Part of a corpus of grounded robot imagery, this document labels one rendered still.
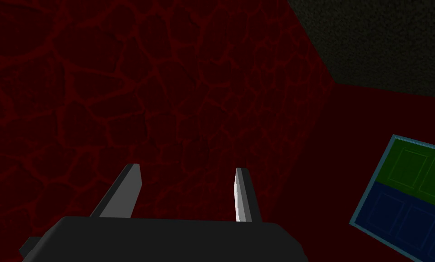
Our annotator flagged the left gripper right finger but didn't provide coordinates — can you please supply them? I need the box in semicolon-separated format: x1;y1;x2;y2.
233;167;263;223

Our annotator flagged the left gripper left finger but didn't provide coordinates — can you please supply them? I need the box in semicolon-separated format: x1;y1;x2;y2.
90;163;143;219

